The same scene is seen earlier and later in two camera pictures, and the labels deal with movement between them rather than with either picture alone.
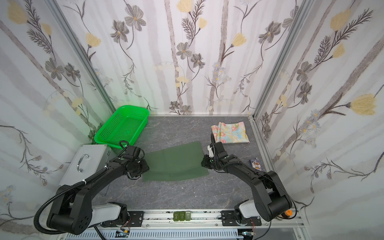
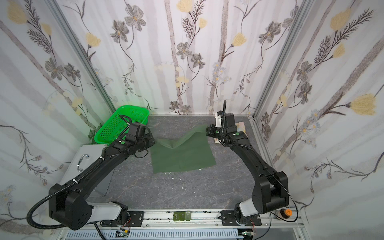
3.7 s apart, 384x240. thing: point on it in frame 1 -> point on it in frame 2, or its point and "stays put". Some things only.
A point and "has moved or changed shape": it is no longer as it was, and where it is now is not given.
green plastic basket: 127,125 stays put
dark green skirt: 182,162 has moved or changed shape
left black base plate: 135,219 stays put
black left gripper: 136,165 -> 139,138
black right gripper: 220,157 -> 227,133
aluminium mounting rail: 201,218 stays put
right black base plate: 229,218 stays put
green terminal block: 182,216 stays put
